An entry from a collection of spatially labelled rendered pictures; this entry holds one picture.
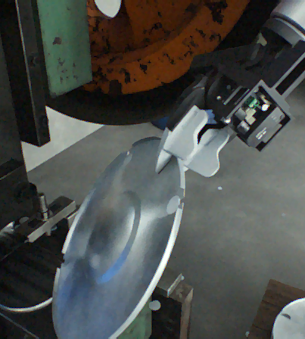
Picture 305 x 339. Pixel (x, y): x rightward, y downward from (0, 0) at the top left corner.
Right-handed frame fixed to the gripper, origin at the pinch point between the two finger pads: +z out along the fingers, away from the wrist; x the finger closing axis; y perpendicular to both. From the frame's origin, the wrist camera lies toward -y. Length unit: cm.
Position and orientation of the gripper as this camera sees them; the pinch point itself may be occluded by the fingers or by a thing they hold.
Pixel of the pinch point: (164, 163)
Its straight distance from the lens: 50.7
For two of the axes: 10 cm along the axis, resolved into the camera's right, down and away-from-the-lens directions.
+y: 3.4, 5.0, -7.9
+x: 6.7, 4.6, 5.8
